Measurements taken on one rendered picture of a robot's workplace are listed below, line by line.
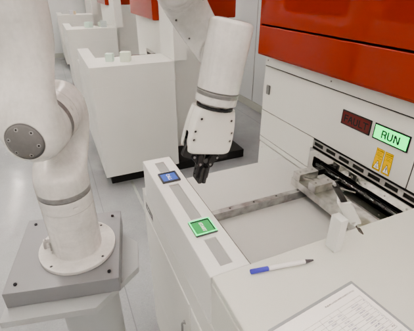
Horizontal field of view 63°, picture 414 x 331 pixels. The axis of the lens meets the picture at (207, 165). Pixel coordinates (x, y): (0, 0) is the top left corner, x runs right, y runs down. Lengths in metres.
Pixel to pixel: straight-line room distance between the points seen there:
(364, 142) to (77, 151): 0.83
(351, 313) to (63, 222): 0.62
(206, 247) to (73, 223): 0.31
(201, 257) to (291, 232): 0.39
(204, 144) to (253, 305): 0.32
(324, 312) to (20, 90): 0.66
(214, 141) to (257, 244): 0.41
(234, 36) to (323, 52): 0.58
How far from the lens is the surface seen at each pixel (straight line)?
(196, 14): 0.72
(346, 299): 0.71
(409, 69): 0.97
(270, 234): 1.04
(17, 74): 0.69
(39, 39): 0.69
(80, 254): 0.91
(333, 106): 1.22
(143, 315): 1.89
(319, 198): 1.14
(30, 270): 0.95
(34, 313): 0.92
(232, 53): 0.63
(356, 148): 1.17
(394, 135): 1.07
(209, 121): 0.67
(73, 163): 0.80
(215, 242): 0.79
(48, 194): 0.80
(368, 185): 1.15
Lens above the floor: 1.48
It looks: 29 degrees down
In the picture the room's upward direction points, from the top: straight up
